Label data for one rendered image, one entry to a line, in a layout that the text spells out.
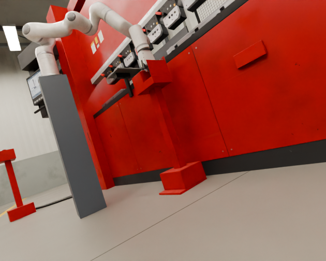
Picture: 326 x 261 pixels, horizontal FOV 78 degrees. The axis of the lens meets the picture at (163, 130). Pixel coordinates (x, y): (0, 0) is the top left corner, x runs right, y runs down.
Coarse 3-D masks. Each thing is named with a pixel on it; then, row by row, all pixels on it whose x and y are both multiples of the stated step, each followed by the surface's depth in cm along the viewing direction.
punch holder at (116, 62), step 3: (117, 57) 201; (120, 57) 200; (114, 60) 206; (117, 60) 202; (120, 60) 199; (123, 60) 201; (114, 63) 207; (117, 63) 203; (120, 63) 200; (123, 63) 201; (117, 66) 204; (120, 66) 201; (123, 66) 199; (114, 69) 209
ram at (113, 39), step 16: (96, 0) 209; (112, 0) 190; (128, 0) 174; (144, 0) 161; (128, 16) 178; (80, 32) 246; (96, 32) 220; (112, 32) 200; (96, 48) 227; (112, 48) 205; (96, 64) 234; (96, 80) 243
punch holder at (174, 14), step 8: (168, 0) 144; (176, 0) 142; (160, 8) 151; (168, 8) 146; (176, 8) 140; (168, 16) 147; (176, 16) 142; (184, 16) 144; (168, 24) 148; (176, 24) 150
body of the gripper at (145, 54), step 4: (148, 48) 127; (140, 52) 125; (144, 52) 126; (148, 52) 127; (140, 56) 125; (144, 56) 125; (148, 56) 127; (152, 56) 129; (140, 60) 126; (144, 60) 124; (140, 64) 127
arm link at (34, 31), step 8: (72, 16) 130; (80, 16) 132; (32, 24) 142; (40, 24) 143; (48, 24) 144; (56, 24) 141; (64, 24) 137; (72, 24) 132; (80, 24) 134; (88, 24) 140; (24, 32) 142; (32, 32) 142; (40, 32) 143; (48, 32) 143; (56, 32) 143; (64, 32) 142; (32, 40) 147; (40, 40) 150
